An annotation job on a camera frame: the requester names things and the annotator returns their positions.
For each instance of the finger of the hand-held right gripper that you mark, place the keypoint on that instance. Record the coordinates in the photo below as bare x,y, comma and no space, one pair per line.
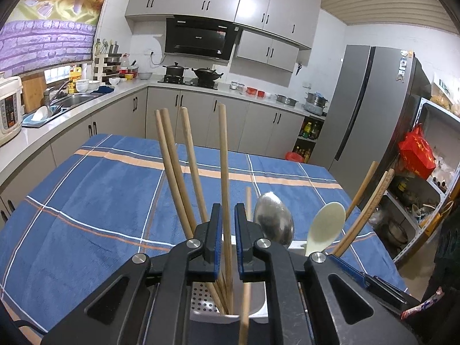
350,269

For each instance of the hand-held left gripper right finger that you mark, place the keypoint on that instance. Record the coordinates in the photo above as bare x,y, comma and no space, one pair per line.
240,258

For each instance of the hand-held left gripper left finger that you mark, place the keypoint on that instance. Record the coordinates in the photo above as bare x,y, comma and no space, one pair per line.
216,255

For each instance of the white two-compartment utensil holder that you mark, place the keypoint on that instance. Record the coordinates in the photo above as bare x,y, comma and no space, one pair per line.
201,302

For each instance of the cream plastic spoon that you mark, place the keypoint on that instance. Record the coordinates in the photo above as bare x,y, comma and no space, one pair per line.
325,226

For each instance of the metal spoon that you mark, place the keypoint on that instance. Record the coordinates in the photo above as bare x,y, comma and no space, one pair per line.
273,219

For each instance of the steel pot on shelf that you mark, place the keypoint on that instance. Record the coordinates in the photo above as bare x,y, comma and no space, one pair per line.
395,231

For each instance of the red plastic bag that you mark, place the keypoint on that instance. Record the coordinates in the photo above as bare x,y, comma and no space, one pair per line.
296,156

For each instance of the red gift bag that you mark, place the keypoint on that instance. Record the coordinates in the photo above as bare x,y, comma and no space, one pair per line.
417,151

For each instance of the grey kitchen base cabinets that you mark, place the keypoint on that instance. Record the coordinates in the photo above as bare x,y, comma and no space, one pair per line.
230,118

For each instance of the blue plaid tablecloth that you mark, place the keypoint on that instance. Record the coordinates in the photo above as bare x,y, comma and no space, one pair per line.
90,194

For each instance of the row of condiment bottles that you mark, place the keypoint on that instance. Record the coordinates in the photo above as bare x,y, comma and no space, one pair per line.
311,131

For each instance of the grey refrigerator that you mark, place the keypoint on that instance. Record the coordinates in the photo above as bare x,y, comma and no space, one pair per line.
359,107

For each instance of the steel pot with lid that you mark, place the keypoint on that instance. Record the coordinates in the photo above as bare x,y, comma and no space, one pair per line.
285,100

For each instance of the red bowls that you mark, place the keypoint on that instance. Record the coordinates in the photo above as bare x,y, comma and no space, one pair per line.
253,91

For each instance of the metal storage shelf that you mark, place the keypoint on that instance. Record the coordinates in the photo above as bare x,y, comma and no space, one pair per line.
440,125

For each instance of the steel steamer pot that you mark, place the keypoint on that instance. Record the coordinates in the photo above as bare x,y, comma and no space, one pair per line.
315,102

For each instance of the black gas stove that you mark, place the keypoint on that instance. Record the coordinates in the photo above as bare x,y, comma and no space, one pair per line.
179,81

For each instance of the black wok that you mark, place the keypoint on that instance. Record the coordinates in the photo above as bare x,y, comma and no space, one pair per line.
206,73

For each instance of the white kitchen countertop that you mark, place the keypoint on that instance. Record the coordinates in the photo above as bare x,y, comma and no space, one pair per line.
118,91

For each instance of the black cooking pot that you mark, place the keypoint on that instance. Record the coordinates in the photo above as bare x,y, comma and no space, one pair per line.
175,69

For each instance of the steel bowl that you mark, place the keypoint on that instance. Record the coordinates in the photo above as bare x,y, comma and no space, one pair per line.
144,75

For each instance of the black scissors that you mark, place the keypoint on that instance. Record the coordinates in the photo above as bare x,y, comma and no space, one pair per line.
299,68

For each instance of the dark blue cloth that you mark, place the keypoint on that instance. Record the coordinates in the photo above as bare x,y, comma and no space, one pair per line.
106,89

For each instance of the steel kitchen sink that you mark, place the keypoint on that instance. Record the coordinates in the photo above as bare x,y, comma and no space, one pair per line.
77,99

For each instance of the cooking oil bottle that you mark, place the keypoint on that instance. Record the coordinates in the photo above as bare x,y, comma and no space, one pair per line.
124,63

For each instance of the black range hood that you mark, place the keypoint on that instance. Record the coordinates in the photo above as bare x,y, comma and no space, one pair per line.
197,39

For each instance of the stack of white bowls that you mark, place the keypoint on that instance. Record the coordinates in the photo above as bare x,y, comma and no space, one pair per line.
82,85

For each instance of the blue drain tray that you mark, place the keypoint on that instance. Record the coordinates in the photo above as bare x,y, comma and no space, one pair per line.
39,115

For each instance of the yellow bottle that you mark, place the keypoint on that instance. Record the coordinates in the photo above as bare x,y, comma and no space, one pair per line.
74,75

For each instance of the steel faucet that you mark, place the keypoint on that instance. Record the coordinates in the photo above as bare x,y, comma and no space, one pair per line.
50,95

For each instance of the wooden cutting board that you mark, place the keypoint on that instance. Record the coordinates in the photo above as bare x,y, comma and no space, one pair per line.
34,93

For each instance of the white rice cooker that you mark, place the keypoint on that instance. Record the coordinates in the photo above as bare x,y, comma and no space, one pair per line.
7,111

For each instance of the printed window blind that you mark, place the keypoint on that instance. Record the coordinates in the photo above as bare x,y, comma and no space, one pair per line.
46,25

